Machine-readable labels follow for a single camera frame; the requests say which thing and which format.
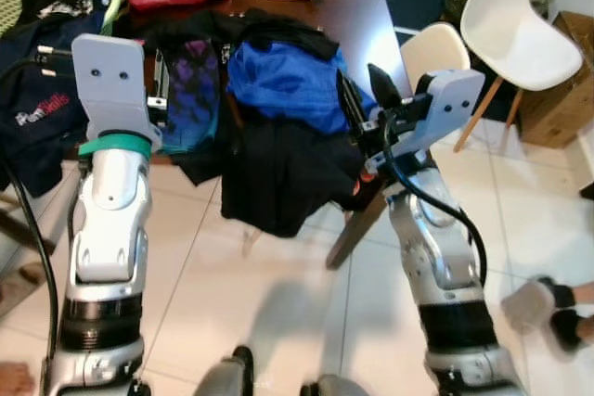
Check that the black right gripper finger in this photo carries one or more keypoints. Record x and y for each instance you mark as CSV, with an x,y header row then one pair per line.
x,y
353,108
385,90

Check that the black t-shirt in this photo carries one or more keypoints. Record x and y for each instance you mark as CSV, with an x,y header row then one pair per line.
x,y
278,183

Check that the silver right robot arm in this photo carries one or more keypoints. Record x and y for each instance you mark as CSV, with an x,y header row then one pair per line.
x,y
445,257

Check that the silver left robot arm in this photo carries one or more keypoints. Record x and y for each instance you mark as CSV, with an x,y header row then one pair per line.
x,y
111,229

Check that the purple teal patterned garment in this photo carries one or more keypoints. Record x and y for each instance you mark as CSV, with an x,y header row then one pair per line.
x,y
190,90

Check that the cream plastic chair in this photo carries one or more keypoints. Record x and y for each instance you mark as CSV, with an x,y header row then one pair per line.
x,y
436,53

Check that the blue garment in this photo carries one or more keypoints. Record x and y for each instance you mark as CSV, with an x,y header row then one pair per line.
x,y
288,81

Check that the cardboard box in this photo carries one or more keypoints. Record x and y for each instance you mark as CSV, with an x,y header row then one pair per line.
x,y
566,90

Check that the navy garment white lettering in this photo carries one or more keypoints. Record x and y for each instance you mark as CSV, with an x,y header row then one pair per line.
x,y
37,127

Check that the white plastic chair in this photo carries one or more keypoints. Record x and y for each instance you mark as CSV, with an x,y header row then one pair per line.
x,y
515,25

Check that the green plastic basket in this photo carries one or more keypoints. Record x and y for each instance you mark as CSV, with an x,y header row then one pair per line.
x,y
7,2

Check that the grey slipper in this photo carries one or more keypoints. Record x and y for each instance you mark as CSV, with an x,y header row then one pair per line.
x,y
529,303

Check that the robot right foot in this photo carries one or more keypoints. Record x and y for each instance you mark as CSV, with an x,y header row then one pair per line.
x,y
334,385

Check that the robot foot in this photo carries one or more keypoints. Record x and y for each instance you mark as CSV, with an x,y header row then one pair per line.
x,y
227,377
334,385

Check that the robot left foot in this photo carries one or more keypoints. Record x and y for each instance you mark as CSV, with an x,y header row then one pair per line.
x,y
227,377

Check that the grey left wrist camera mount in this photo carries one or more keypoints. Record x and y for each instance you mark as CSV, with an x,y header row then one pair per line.
x,y
111,81

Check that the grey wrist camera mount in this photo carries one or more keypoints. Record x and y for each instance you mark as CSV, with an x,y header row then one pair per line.
x,y
111,81
450,104

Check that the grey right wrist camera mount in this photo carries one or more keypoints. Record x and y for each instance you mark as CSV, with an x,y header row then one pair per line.
x,y
450,104

